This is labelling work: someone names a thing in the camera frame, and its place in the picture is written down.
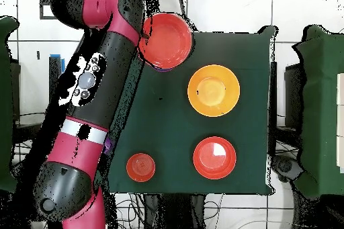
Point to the large blue bowl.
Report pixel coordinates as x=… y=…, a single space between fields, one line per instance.
x=164 y=69

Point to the large yellow-orange bowl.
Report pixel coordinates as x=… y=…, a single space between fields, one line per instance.
x=213 y=90

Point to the large orange bowl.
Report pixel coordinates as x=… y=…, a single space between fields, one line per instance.
x=214 y=157
x=166 y=41

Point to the purple cup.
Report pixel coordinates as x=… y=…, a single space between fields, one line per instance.
x=108 y=145

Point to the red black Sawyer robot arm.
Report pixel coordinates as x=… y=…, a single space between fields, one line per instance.
x=80 y=153

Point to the dark green table cloth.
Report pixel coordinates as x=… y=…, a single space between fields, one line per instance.
x=174 y=127

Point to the small orange bowl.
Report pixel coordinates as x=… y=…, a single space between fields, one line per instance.
x=140 y=167

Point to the blue tape strip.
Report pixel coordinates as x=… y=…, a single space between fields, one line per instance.
x=63 y=65

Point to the black office chair base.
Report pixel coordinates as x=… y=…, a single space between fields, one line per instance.
x=285 y=166

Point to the green cloth covered side table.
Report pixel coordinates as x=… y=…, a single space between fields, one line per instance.
x=5 y=92
x=322 y=105

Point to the black square frame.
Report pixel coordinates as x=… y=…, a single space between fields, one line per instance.
x=44 y=3

